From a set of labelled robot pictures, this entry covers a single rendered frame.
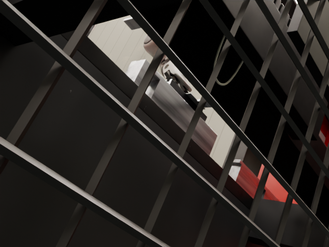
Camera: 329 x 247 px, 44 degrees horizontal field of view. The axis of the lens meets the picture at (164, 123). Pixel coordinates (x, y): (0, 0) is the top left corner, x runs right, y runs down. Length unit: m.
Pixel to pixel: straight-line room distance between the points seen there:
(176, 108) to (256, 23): 0.49
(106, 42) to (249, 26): 6.40
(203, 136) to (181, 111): 0.13
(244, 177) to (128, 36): 5.64
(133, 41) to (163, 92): 5.64
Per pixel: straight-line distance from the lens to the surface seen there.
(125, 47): 6.79
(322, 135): 2.05
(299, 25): 0.76
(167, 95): 1.18
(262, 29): 0.81
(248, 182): 1.53
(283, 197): 2.00
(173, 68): 1.38
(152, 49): 1.47
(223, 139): 5.00
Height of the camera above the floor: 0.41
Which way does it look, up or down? 23 degrees up
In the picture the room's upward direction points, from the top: 25 degrees clockwise
